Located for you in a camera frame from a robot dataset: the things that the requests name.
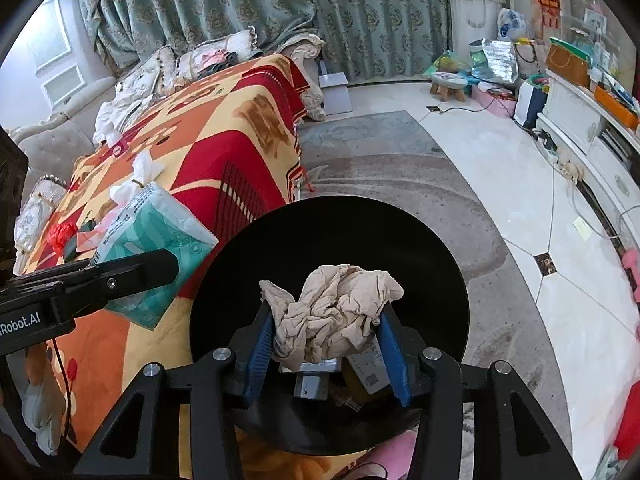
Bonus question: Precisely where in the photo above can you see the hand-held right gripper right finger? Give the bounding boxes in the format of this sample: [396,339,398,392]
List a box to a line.
[375,307,583,480]

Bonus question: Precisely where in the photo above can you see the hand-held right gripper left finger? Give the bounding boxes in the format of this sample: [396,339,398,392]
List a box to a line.
[72,305,276,480]

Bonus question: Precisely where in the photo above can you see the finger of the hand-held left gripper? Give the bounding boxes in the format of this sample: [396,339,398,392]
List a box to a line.
[30,248,180,324]

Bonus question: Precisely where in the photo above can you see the teal tissue pack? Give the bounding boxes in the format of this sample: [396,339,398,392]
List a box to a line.
[89,181,219,329]

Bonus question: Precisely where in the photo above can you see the beige cloth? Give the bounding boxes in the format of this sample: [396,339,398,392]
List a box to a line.
[258,263,405,372]

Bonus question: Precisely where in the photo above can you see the black trash bin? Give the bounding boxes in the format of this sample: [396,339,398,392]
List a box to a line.
[189,197,471,457]

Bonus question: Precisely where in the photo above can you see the white printed card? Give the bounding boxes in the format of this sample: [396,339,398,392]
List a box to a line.
[347,344,397,394]

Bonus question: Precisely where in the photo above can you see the small grey box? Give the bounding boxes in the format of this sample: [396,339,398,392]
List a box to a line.
[293,360,342,402]

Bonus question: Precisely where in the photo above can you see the pink plastic wrapper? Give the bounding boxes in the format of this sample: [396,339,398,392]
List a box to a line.
[76,209,109,252]

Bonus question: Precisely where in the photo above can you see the red plastic bag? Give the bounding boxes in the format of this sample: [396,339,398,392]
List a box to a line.
[49,222,79,262]

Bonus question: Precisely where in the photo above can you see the white bolster pillow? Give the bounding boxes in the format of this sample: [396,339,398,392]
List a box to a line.
[14,174,69,272]

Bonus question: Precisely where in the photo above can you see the pink cloth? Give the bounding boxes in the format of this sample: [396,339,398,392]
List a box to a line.
[345,429,418,480]

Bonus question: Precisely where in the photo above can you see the crumpled white tissue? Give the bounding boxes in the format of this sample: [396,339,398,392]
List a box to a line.
[131,149,164,184]

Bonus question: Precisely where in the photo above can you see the grey tufted sofa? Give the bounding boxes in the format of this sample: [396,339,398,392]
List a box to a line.
[7,32,328,196]

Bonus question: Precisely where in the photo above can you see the grey patterned rug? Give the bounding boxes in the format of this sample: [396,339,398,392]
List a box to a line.
[297,109,573,480]

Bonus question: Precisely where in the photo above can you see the white fringed cushion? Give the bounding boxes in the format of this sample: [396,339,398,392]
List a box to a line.
[114,44,179,112]
[176,29,264,82]

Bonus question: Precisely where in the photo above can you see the white cardboard box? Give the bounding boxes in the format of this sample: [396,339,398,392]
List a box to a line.
[316,72,354,114]

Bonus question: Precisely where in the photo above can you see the pink storage box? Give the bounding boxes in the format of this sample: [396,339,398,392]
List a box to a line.
[471,85,519,119]

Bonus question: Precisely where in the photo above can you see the small wooden stool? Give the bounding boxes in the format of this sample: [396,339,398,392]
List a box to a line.
[429,72,469,104]

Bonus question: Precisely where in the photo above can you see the navy and white bag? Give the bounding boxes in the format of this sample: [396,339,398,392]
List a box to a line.
[514,82,549,129]

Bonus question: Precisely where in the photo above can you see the white cabinet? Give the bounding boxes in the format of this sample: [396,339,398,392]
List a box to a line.
[536,69,640,233]

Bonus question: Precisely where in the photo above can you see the silver foil bag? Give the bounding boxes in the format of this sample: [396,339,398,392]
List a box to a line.
[479,39,522,86]

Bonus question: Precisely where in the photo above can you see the orange box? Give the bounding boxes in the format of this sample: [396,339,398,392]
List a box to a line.
[594,85,640,129]

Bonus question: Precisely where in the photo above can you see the brown paper bag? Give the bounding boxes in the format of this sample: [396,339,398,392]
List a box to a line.
[544,41,592,89]

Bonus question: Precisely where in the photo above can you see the white plastic bag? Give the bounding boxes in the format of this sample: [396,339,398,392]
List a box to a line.
[497,8,529,42]

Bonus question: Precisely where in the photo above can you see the thin black cable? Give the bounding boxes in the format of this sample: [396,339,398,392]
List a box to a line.
[49,339,72,442]

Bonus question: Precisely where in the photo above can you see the red wall decoration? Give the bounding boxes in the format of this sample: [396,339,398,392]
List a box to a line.
[536,0,562,29]

